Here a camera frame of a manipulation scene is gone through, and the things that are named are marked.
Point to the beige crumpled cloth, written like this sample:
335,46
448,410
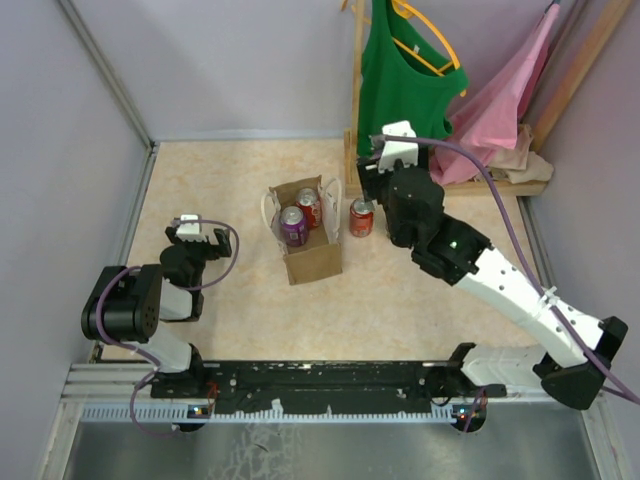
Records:
520,164

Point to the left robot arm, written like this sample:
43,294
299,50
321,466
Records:
130,307

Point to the yellow clothes hanger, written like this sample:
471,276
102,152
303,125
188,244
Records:
435,53

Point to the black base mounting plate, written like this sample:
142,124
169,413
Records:
314,388

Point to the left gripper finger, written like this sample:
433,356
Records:
171,233
222,248

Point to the burlap canvas tote bag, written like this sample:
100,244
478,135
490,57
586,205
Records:
320,257

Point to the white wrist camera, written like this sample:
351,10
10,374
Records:
395,142
189,228

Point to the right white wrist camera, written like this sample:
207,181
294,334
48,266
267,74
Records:
395,142

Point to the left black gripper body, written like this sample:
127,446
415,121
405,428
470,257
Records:
199,252

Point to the wooden plank leaning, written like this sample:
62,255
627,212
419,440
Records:
595,25

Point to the green tank top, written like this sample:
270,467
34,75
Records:
395,88

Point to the purple soda can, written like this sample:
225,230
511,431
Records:
293,226

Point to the pink garment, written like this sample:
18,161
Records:
489,121

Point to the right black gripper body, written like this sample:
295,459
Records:
377,186

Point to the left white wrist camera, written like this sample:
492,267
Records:
189,228

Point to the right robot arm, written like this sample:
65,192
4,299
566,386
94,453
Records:
573,352

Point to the aluminium frame rail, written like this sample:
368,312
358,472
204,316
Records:
119,392

